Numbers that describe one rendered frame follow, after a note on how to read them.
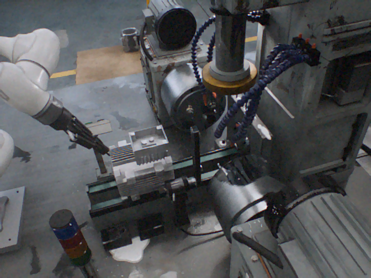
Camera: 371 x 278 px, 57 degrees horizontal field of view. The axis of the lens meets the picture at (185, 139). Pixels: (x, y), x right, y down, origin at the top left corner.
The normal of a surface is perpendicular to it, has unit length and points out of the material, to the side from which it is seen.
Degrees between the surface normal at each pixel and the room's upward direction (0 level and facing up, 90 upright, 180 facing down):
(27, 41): 21
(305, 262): 0
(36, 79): 63
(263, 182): 2
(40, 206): 0
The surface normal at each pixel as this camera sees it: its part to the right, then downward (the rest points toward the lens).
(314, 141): 0.30, 0.63
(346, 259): -0.42, -0.58
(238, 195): -0.61, -0.46
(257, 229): -0.07, -0.74
